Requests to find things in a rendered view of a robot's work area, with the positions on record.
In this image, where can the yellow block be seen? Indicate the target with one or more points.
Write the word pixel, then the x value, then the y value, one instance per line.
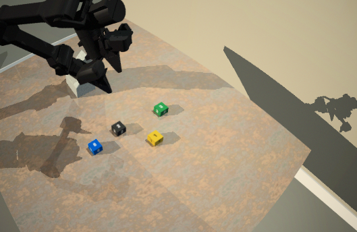
pixel 155 137

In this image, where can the blue block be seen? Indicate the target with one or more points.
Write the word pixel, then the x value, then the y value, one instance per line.
pixel 95 147

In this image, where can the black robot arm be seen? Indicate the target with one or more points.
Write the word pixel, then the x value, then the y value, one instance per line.
pixel 64 14

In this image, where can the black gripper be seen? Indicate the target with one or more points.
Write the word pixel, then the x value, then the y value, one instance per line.
pixel 95 71

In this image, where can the green block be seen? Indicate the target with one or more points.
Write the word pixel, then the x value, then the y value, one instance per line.
pixel 160 109

